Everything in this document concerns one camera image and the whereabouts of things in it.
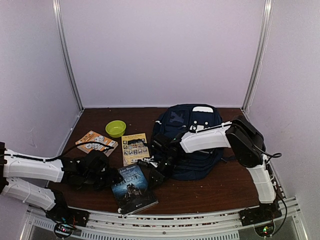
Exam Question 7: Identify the corner aluminium post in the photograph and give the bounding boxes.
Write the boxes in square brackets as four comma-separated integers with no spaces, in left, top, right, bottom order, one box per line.
[52,0,84,112]
[242,0,274,115]

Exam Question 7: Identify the left corner aluminium post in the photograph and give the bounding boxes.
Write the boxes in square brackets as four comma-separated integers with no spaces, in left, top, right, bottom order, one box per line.
[52,0,84,112]

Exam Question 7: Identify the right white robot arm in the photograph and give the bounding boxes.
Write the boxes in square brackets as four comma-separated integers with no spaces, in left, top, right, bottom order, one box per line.
[148,115,282,221]

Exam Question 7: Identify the orange comic paperback book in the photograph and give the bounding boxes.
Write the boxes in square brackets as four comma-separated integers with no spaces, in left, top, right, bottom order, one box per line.
[75,130,119,157]

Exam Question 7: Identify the dark Wuthering Heights book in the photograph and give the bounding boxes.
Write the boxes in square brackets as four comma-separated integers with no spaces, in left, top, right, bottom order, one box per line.
[111,164,159,217]

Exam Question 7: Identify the right corner aluminium post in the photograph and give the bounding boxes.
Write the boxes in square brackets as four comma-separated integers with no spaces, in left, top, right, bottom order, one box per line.
[242,0,274,115]

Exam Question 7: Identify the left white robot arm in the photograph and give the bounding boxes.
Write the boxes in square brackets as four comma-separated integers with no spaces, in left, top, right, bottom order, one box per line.
[0,142,123,222]

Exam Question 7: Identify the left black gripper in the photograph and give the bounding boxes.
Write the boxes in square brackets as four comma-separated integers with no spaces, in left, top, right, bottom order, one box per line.
[83,167,124,192]

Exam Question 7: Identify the lime green plastic bowl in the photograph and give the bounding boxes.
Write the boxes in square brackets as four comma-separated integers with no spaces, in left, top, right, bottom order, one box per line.
[105,120,127,138]

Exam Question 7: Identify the front aluminium rail frame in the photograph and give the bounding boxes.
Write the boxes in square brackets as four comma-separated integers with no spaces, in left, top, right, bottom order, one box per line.
[18,197,311,240]

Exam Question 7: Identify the navy blue backpack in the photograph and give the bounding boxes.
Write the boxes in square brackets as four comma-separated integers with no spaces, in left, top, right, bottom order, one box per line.
[149,104,232,184]

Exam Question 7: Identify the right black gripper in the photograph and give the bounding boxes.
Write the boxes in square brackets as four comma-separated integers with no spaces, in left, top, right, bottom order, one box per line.
[149,154,182,191]

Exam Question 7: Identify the yellow paperback book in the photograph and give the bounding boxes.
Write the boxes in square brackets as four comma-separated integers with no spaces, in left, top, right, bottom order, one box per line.
[121,133,150,166]

